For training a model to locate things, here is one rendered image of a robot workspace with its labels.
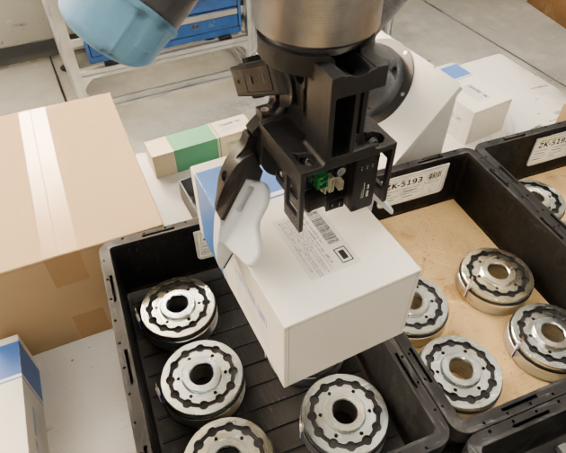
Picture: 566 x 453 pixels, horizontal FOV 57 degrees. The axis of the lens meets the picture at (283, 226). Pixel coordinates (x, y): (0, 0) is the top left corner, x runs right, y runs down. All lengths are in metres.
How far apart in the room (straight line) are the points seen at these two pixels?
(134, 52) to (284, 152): 0.13
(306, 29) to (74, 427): 0.70
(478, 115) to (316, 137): 0.98
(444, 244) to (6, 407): 0.67
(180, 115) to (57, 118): 1.63
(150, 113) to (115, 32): 2.33
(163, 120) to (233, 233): 2.25
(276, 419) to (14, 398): 0.35
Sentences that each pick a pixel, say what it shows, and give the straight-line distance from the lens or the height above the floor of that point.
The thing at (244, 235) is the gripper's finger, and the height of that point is 1.16.
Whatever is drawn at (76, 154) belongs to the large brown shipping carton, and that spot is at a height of 0.90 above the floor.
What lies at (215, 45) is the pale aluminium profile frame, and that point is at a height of 0.29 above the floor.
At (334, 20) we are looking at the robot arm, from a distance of 0.29.
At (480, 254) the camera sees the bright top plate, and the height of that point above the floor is 0.86.
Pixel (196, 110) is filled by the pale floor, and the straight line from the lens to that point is 2.68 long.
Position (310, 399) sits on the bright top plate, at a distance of 0.65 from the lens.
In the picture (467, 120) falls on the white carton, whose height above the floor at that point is 0.76.
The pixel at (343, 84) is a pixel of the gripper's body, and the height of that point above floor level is 1.30.
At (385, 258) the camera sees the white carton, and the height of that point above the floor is 1.13.
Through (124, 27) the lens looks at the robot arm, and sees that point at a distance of 0.37.
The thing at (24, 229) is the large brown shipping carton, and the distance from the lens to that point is 0.85.
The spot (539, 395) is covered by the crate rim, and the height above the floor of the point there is 0.93.
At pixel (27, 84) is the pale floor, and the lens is 3.16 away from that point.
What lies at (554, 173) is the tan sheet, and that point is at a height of 0.83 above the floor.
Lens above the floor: 1.44
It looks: 46 degrees down
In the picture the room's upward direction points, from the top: straight up
